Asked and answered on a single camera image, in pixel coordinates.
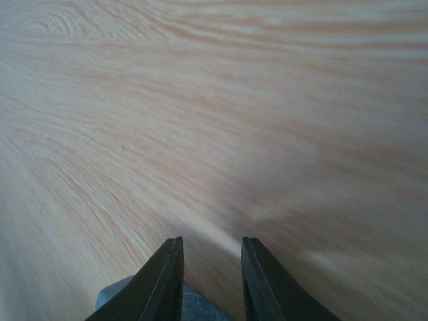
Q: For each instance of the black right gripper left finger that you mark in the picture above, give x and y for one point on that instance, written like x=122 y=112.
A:
x=154 y=293

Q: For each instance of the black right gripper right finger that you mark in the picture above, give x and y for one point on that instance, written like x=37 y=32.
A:
x=270 y=292

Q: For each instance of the blue-grey glasses case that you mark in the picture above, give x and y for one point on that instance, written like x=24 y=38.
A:
x=194 y=307

